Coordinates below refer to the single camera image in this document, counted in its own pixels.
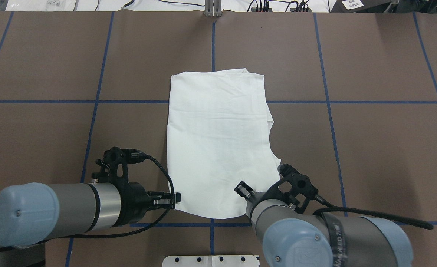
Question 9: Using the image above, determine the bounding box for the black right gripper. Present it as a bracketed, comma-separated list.
[234, 181, 265, 217]

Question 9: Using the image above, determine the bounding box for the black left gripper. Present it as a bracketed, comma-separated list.
[120, 182, 181, 225]

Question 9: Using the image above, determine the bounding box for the white long-sleeve printed shirt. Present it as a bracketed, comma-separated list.
[167, 68, 281, 219]

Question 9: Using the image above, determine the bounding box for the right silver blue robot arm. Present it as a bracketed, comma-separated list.
[235, 181, 414, 267]

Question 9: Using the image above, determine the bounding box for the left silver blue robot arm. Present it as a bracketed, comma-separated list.
[0, 183, 181, 267]

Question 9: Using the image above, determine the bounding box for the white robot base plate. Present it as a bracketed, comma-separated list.
[162, 255, 261, 267]

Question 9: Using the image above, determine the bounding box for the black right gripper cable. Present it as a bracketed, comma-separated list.
[270, 163, 434, 230]

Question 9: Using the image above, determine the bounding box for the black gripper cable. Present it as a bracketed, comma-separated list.
[270, 163, 434, 230]
[0, 147, 176, 258]

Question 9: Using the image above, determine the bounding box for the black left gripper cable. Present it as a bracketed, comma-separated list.
[0, 147, 176, 258]

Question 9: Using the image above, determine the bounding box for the grey aluminium frame post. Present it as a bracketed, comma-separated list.
[204, 0, 223, 17]

